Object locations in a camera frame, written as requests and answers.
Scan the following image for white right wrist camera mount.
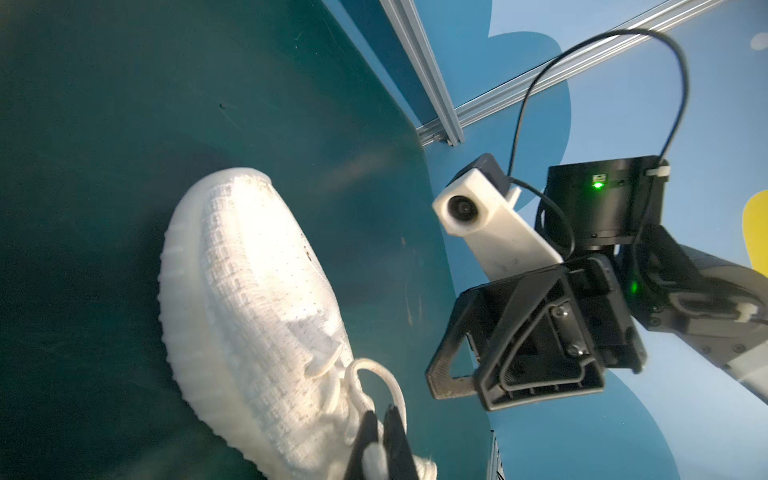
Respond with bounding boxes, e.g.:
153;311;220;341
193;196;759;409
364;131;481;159
432;153;563;281

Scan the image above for white shoelace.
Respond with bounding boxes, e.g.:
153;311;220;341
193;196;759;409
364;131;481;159
347;359;420;479

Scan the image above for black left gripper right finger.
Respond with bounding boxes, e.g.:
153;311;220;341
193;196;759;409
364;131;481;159
382;405;419;480

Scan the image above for rear horizontal aluminium frame bar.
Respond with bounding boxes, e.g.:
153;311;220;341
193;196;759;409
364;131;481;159
380;0;465;146

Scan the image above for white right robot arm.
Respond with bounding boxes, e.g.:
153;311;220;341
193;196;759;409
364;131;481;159
426;154;767;411

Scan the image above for right rear aluminium frame post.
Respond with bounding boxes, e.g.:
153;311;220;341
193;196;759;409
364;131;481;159
417;0;723;146

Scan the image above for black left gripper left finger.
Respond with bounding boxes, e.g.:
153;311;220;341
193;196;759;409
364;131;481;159
343;411;381;480

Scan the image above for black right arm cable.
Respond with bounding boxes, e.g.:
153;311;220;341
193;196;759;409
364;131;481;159
506;27;691;259

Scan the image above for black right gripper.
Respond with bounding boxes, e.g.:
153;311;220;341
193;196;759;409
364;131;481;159
424;251;649;413

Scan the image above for white knit sneaker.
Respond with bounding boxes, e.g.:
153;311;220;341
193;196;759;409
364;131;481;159
157;166;439;480

